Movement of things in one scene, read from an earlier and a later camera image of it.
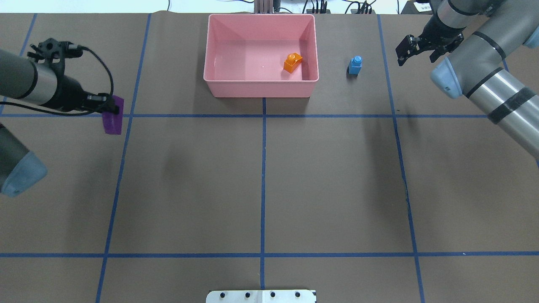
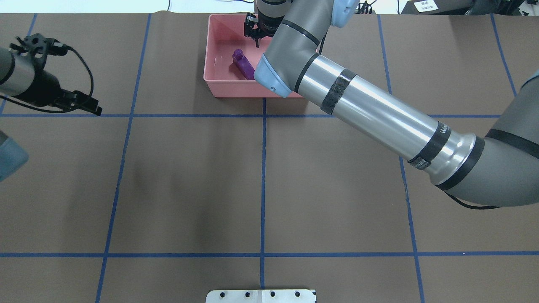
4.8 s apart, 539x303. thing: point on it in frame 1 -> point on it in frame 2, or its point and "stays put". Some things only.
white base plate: [262, 296] stays put
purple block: [113, 122] -> [244, 64]
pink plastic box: [244, 54] stays put
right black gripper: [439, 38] -> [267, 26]
